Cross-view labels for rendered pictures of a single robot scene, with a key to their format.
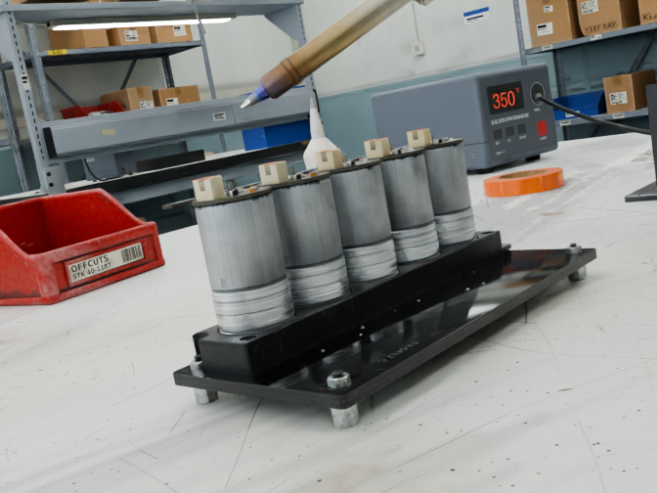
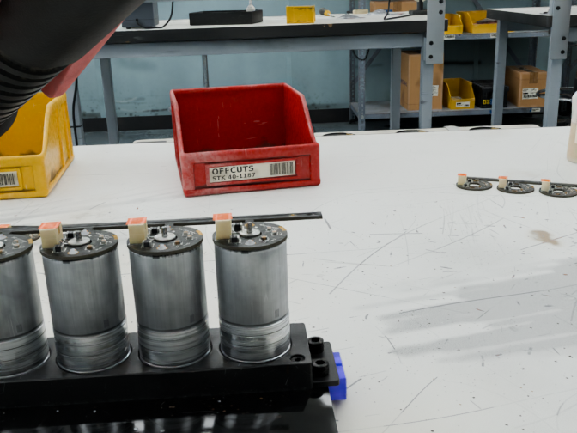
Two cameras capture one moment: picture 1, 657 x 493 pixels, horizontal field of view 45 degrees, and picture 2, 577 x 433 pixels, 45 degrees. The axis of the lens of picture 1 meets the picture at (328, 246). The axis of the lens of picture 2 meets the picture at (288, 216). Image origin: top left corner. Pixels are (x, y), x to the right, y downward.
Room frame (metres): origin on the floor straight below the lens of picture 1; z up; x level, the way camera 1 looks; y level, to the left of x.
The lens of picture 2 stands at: (0.18, -0.21, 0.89)
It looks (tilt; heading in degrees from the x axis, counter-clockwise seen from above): 18 degrees down; 44
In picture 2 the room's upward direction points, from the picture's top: 2 degrees counter-clockwise
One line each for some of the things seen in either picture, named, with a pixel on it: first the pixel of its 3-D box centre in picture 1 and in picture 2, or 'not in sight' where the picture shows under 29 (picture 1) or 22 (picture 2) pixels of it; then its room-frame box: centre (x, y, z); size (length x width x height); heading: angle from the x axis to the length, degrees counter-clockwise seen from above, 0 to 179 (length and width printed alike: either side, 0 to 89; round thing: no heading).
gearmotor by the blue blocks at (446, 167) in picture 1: (441, 201); (253, 301); (0.33, -0.05, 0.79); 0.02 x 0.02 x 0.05
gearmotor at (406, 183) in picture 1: (402, 215); (171, 306); (0.31, -0.03, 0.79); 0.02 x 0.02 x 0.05
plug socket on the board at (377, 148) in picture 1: (378, 148); (140, 229); (0.30, -0.03, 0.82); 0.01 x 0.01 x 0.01; 47
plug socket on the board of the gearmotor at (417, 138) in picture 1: (420, 138); (226, 225); (0.32, -0.04, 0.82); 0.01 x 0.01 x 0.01; 47
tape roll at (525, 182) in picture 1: (523, 181); not in sight; (0.61, -0.16, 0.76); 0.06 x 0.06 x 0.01
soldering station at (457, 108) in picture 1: (463, 124); not in sight; (0.85, -0.16, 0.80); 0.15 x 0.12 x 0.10; 37
